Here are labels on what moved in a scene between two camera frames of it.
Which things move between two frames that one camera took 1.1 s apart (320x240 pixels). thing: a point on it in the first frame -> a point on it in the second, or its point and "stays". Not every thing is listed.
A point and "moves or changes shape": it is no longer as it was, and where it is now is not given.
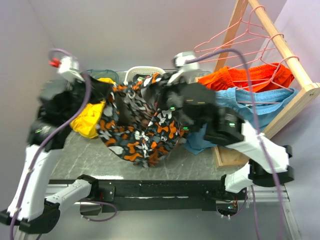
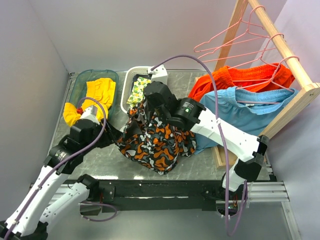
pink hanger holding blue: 271,80 stays
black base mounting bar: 148,196 stays
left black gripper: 75,83 -> 110,136
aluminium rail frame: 68,193 stays
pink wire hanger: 198,49 stays
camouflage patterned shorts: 132,127 moves or changes shape
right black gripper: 168,87 -> 149,107
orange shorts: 271,77 stays
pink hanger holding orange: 259,59 stays
